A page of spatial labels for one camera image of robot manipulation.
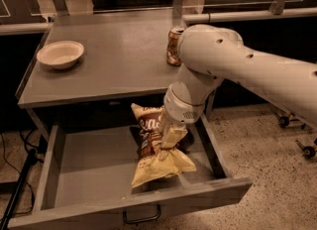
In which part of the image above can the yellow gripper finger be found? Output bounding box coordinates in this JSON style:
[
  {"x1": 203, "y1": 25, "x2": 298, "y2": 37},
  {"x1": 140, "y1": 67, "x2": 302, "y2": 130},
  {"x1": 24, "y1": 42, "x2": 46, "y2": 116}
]
[
  {"x1": 166, "y1": 122, "x2": 187, "y2": 149},
  {"x1": 158, "y1": 113, "x2": 169, "y2": 161}
]

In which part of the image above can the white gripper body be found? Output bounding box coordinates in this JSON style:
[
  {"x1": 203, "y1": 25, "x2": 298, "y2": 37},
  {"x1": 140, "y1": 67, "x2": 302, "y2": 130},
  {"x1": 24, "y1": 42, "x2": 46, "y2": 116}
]
[{"x1": 163, "y1": 83, "x2": 205, "y2": 124}]

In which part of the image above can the brown sea salt chip bag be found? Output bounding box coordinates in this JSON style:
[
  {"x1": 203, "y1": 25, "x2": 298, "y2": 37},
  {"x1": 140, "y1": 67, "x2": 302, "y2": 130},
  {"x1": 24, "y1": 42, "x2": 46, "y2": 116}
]
[{"x1": 131, "y1": 103, "x2": 196, "y2": 188}]

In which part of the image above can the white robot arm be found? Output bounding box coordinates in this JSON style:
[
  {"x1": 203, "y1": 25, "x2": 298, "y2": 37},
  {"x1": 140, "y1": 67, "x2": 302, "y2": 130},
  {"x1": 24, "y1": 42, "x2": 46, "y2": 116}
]
[{"x1": 163, "y1": 25, "x2": 317, "y2": 129}]

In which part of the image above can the grey open drawer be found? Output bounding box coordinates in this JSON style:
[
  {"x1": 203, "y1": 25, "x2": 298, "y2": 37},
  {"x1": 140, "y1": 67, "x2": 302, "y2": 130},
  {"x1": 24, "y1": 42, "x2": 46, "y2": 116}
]
[{"x1": 9, "y1": 110, "x2": 252, "y2": 230}]

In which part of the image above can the grey counter cabinet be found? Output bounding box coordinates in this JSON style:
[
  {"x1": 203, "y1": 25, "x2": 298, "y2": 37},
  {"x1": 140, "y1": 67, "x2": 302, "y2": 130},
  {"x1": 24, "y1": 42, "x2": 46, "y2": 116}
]
[{"x1": 15, "y1": 8, "x2": 225, "y2": 142}]

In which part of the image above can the brown soda can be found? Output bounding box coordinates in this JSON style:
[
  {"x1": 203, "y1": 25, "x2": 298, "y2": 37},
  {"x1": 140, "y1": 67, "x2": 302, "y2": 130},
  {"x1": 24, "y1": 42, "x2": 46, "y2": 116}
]
[{"x1": 166, "y1": 26, "x2": 184, "y2": 66}]

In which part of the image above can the white paper bowl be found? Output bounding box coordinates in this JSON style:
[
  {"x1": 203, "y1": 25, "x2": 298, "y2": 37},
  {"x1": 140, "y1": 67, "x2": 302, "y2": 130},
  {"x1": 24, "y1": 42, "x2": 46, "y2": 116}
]
[{"x1": 37, "y1": 41, "x2": 84, "y2": 69}]

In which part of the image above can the black tripod leg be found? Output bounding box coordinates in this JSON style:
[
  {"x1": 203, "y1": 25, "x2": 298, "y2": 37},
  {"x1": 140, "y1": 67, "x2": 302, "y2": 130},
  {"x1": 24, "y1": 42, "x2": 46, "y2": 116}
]
[{"x1": 0, "y1": 149, "x2": 36, "y2": 230}]

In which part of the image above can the black caster wheel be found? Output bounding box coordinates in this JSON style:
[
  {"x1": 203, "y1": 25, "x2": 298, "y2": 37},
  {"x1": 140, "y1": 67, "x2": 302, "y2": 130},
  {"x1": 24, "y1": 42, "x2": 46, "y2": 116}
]
[{"x1": 295, "y1": 140, "x2": 316, "y2": 159}]

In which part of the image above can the black drawer handle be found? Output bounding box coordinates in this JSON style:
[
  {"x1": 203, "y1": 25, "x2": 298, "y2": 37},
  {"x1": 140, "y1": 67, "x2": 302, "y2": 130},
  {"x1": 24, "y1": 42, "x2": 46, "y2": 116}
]
[{"x1": 123, "y1": 204, "x2": 161, "y2": 225}]

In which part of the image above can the black floor cable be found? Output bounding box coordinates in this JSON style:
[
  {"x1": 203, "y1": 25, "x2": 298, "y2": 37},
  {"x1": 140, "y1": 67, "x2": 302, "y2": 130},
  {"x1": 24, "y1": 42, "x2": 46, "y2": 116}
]
[{"x1": 0, "y1": 129, "x2": 41, "y2": 217}]

